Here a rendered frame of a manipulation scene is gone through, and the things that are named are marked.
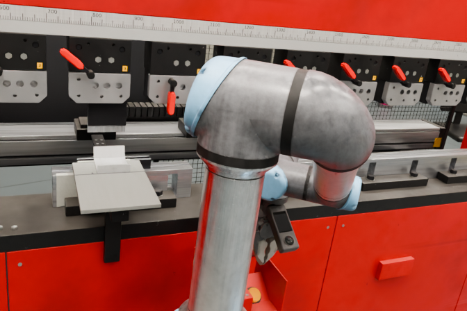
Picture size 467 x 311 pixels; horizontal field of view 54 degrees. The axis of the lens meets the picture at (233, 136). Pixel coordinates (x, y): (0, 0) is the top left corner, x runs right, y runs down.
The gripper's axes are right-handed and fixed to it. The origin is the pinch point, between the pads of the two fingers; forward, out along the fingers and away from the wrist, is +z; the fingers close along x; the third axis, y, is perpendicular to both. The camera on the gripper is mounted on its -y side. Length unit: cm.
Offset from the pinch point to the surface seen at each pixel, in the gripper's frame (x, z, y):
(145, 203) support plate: 29.7, -15.4, 9.4
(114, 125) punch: 33, -23, 36
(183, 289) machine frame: 13.4, 22.0, 17.6
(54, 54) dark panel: 44, -27, 88
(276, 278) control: -4.5, 5.2, -0.9
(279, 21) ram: -12, -55, 35
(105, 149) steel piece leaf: 34, -15, 38
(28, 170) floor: 52, 106, 243
